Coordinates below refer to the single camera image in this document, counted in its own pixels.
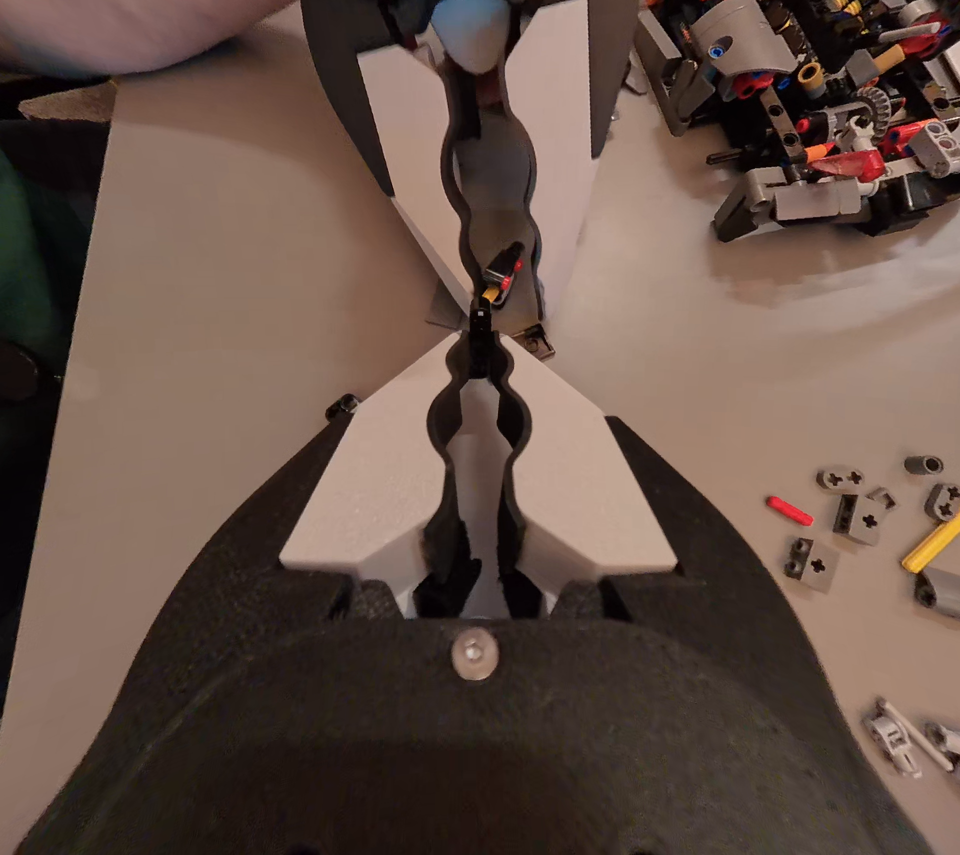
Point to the scattered loose lego pieces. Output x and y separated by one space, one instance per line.
862 521

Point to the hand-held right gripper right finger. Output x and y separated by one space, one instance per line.
592 495

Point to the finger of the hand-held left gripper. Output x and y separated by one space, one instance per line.
409 135
562 120

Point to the partly built lego car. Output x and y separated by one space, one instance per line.
739 37

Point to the black lego pin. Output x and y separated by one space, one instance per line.
341 406

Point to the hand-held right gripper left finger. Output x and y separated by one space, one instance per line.
367 495

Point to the black bent lego beam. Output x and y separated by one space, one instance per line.
480 345

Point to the black lego subassembly red pins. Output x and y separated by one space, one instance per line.
504 266

